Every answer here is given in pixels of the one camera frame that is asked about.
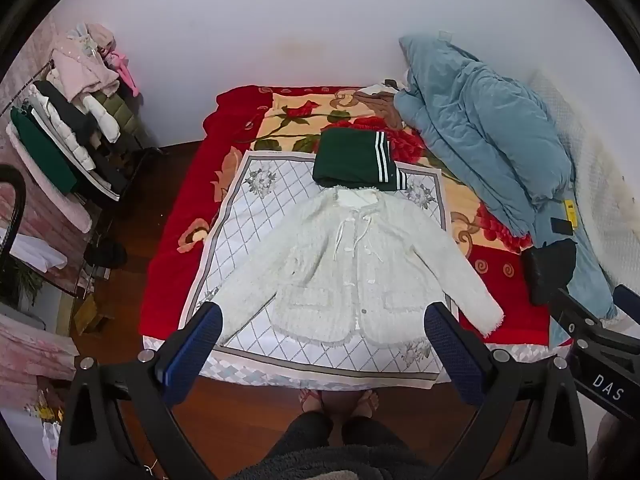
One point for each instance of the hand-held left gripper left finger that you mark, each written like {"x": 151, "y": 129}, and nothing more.
{"x": 200, "y": 340}

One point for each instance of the hot pink garment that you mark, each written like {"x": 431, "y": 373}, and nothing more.
{"x": 125, "y": 72}

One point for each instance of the person's right forearm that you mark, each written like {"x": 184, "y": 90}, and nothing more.
{"x": 612, "y": 440}

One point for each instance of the pink cloth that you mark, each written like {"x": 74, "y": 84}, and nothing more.
{"x": 30, "y": 360}

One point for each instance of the black shoes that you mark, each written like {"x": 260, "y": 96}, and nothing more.
{"x": 106, "y": 254}

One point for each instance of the yellow tag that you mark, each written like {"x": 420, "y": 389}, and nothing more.
{"x": 569, "y": 212}

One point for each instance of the red floral blanket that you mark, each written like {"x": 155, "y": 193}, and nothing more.
{"x": 235, "y": 120}

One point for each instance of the cardboard box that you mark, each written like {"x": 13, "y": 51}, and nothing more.
{"x": 94, "y": 315}

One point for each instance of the blue duvet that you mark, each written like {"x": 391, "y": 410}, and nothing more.
{"x": 480, "y": 125}

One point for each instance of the white folded cloth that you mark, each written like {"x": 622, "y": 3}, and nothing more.
{"x": 30, "y": 252}

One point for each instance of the brown garment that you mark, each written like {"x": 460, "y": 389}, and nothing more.
{"x": 380, "y": 105}

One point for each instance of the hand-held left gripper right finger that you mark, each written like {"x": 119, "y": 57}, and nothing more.
{"x": 450, "y": 355}

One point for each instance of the white fuzzy jacket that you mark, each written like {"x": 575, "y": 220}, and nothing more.
{"x": 325, "y": 270}

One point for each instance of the person's left foot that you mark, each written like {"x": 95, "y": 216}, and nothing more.
{"x": 309, "y": 399}

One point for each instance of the white puffer jacket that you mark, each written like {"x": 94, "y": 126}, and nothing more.
{"x": 70, "y": 130}

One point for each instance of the white checked floral sheet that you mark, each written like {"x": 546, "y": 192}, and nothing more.
{"x": 250, "y": 220}

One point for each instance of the clothes rack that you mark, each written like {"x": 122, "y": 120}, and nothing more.
{"x": 127, "y": 160}

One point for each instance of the green folded sweater white stripes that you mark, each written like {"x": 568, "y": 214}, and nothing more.
{"x": 350, "y": 160}

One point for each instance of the white quilted bedding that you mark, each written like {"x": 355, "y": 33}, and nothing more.
{"x": 600, "y": 175}

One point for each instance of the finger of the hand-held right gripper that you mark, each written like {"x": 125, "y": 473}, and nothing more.
{"x": 629, "y": 300}
{"x": 575, "y": 312}

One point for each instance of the black pouch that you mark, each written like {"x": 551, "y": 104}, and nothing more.
{"x": 547, "y": 270}

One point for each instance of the person's foot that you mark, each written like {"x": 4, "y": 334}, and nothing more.
{"x": 309, "y": 399}
{"x": 367, "y": 402}

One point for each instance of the dark green garment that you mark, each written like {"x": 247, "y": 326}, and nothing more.
{"x": 40, "y": 152}

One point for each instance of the person's legs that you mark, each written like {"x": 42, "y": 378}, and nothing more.
{"x": 335, "y": 445}

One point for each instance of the pink jacket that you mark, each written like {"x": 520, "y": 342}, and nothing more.
{"x": 82, "y": 67}

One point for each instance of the person's right foot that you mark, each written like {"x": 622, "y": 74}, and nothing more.
{"x": 367, "y": 402}

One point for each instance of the olive puffer vest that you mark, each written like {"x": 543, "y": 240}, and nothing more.
{"x": 122, "y": 110}

